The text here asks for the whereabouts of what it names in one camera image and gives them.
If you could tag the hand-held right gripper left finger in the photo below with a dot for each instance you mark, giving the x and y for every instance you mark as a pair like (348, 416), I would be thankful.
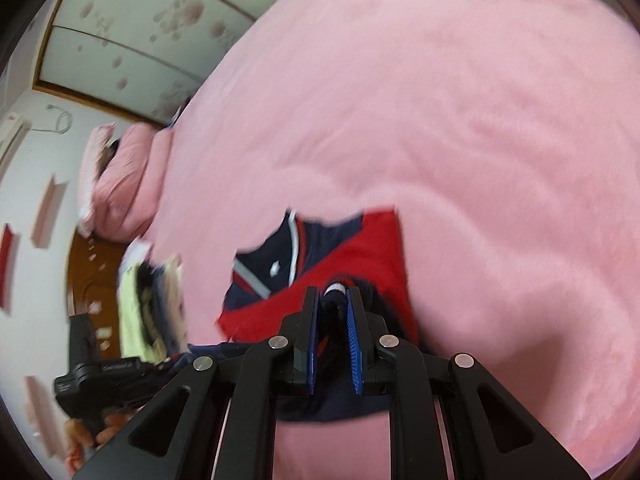
(312, 340)

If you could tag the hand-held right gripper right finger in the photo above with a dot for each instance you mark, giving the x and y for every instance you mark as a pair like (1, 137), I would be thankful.
(355, 340)

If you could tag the navy and red varsity jacket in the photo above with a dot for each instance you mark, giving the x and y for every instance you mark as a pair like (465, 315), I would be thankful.
(370, 240)

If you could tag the stack of folded clothes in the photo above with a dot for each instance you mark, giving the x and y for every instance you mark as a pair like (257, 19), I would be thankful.
(150, 300)

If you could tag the person's left hand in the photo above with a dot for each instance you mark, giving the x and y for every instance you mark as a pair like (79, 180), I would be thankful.
(107, 425)

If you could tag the wooden headboard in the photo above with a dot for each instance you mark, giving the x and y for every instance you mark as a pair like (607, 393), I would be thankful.
(92, 275)

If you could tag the folded pink quilt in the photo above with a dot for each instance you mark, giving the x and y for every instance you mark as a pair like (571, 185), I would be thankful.
(127, 180)

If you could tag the pink pillow with lace edge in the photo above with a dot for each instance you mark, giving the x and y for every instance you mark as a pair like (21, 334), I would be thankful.
(92, 175)

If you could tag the pink fleece bed blanket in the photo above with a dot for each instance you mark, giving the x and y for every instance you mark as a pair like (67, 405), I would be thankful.
(475, 160)

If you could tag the white air conditioner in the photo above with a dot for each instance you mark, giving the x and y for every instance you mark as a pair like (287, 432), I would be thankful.
(12, 140)

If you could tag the floral sliding door wardrobe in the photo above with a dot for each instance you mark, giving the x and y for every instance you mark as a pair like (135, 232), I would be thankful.
(140, 25)

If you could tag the red wall shelf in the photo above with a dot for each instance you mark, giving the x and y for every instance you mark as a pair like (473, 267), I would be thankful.
(7, 265)

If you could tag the pink wall shelf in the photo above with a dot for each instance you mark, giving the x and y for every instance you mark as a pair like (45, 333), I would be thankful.
(49, 210)

